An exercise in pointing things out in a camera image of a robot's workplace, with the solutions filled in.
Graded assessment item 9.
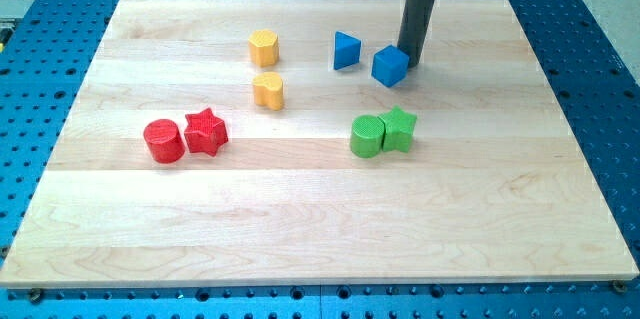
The yellow heart block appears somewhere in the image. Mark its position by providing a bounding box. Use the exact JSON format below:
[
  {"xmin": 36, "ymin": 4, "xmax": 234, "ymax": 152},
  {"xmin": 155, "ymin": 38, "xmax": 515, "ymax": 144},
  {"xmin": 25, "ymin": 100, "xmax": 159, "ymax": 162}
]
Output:
[{"xmin": 252, "ymin": 72, "xmax": 284, "ymax": 111}]

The green star block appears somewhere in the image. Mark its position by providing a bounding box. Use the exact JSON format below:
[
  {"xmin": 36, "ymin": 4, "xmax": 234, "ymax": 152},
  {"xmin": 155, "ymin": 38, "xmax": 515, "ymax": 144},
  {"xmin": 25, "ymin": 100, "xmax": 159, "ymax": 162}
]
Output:
[{"xmin": 378, "ymin": 106, "xmax": 417, "ymax": 153}]

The blue triangle block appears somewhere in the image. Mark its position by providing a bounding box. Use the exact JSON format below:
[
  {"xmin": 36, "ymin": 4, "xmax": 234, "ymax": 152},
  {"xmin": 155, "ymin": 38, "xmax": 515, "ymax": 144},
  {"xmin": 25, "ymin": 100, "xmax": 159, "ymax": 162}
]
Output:
[{"xmin": 333, "ymin": 31, "xmax": 362, "ymax": 70}]

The red cylinder block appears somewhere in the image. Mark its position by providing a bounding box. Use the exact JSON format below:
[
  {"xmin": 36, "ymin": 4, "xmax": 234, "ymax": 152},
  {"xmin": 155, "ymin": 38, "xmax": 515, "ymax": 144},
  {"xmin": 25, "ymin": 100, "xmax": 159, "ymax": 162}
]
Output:
[{"xmin": 143, "ymin": 119, "xmax": 185, "ymax": 164}]

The wooden board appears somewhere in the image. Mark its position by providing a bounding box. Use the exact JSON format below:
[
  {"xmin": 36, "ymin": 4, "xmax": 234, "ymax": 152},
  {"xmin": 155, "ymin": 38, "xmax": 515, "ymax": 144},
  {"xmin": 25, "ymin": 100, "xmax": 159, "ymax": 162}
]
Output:
[{"xmin": 1, "ymin": 0, "xmax": 638, "ymax": 288}]

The blue cube block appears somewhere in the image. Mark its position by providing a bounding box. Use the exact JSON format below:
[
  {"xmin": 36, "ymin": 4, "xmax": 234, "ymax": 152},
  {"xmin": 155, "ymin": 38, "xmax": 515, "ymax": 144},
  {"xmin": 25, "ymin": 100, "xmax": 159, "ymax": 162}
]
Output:
[{"xmin": 371, "ymin": 45, "xmax": 409, "ymax": 88}]

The green cylinder block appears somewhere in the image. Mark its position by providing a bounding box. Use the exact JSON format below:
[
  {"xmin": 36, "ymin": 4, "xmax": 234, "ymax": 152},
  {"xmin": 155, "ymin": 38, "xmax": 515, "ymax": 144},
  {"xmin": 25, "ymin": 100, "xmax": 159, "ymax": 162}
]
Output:
[{"xmin": 350, "ymin": 115, "xmax": 385, "ymax": 158}]

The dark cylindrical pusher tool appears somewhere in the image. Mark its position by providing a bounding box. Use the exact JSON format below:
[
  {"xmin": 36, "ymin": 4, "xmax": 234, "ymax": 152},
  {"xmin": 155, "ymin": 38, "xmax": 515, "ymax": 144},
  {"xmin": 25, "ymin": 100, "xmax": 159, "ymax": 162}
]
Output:
[{"xmin": 397, "ymin": 0, "xmax": 435, "ymax": 68}]

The yellow hexagon block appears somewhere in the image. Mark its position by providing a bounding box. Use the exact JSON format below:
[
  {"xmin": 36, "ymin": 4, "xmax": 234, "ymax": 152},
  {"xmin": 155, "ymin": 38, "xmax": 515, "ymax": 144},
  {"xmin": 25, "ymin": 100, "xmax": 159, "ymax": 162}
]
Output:
[{"xmin": 248, "ymin": 29, "xmax": 279, "ymax": 67}]

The red star block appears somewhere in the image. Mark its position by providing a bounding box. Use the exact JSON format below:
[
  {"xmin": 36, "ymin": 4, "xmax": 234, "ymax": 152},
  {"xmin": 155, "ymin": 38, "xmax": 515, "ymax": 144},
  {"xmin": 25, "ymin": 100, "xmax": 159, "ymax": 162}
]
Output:
[{"xmin": 184, "ymin": 108, "xmax": 228, "ymax": 157}]

